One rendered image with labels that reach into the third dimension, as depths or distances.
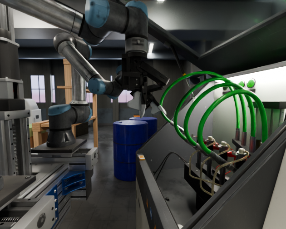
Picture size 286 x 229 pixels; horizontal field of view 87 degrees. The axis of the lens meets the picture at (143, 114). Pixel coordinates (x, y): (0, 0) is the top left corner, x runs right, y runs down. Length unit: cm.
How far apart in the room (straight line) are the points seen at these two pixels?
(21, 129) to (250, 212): 87
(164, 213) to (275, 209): 28
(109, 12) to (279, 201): 62
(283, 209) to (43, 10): 79
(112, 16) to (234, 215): 59
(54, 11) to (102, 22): 16
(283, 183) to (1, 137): 89
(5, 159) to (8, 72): 34
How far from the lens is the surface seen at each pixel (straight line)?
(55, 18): 60
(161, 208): 57
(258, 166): 46
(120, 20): 51
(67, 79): 294
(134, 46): 51
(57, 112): 95
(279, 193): 50
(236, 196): 45
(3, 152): 80
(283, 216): 50
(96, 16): 49
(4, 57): 82
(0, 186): 62
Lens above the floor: 129
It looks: 5 degrees down
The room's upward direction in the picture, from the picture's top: straight up
